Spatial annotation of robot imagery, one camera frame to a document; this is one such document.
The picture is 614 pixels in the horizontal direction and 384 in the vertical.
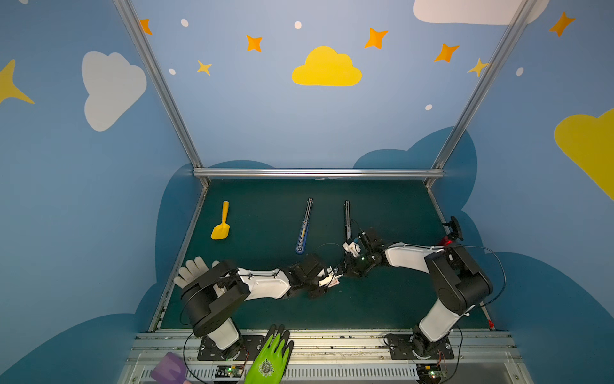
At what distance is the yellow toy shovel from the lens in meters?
1.01

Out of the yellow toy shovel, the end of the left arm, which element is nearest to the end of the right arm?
the end of the left arm

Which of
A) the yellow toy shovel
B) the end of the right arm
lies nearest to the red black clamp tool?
the end of the right arm
